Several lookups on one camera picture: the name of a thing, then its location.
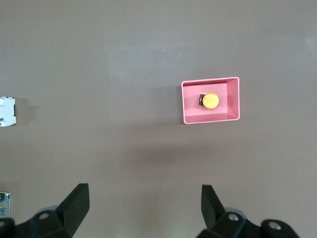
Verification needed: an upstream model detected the yellow mushroom push button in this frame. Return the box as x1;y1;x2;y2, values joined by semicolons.
198;92;220;110

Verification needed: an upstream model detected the white circuit breaker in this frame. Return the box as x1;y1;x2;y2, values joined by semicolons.
0;96;17;127

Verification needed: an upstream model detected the metal mesh power supply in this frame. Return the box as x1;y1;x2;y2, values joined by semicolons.
0;191;11;219

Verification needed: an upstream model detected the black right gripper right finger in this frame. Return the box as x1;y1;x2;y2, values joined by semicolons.
197;184;301;238

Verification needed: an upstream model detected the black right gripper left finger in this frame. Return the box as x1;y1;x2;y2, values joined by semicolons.
0;182;90;238

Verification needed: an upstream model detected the pink plastic bin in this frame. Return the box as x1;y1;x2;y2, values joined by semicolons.
180;76;241;125

